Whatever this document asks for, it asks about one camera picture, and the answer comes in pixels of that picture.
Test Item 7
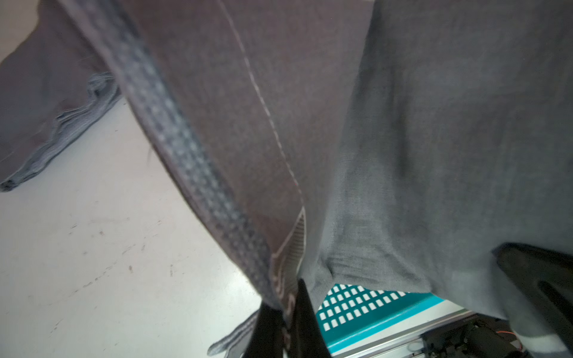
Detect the beige grey folded cloth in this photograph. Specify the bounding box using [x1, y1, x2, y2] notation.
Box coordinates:
[1, 19, 119, 192]

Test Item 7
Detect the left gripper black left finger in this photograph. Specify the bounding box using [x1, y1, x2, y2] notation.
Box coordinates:
[242, 302, 284, 358]

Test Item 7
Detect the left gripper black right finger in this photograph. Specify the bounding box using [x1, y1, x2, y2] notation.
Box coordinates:
[289, 279, 332, 358]

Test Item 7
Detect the teal plastic basket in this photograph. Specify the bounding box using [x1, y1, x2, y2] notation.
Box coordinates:
[315, 283, 445, 354]

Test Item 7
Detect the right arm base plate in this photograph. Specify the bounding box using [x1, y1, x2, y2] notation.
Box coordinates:
[422, 314, 531, 358]

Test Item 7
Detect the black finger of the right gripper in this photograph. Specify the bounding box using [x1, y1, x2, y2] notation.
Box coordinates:
[492, 243, 572, 352]

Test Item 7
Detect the grey pillowcase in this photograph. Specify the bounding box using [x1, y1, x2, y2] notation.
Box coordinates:
[63, 1, 572, 357]

